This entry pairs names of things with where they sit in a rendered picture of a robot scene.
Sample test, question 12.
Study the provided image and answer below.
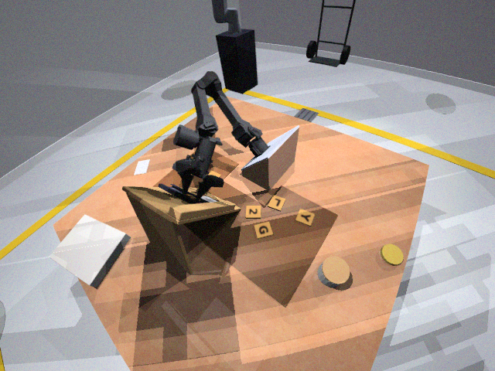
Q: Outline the white rectangular card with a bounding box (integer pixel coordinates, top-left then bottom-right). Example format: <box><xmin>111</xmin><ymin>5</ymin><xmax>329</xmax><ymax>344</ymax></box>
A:
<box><xmin>134</xmin><ymin>159</ymin><xmax>150</xmax><ymax>175</ymax></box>

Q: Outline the yellow round disc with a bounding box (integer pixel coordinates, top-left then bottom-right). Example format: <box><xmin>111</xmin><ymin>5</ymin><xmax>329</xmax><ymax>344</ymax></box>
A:
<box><xmin>381</xmin><ymin>243</ymin><xmax>404</xmax><ymax>266</ymax></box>

